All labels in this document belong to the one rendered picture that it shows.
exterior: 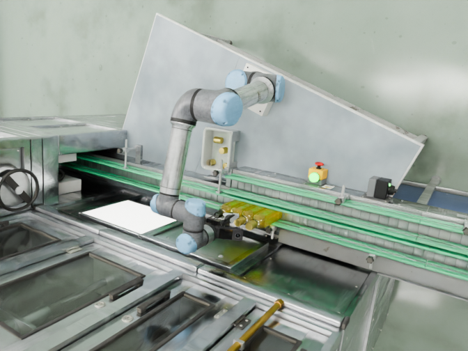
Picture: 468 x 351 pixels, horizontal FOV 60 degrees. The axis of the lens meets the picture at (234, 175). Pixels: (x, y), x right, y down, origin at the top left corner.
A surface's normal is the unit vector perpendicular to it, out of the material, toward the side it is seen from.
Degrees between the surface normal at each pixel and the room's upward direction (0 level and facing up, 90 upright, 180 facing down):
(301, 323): 0
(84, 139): 90
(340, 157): 0
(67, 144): 90
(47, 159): 90
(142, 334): 90
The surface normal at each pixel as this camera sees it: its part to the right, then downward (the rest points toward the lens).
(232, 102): 0.80, 0.30
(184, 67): -0.51, 0.15
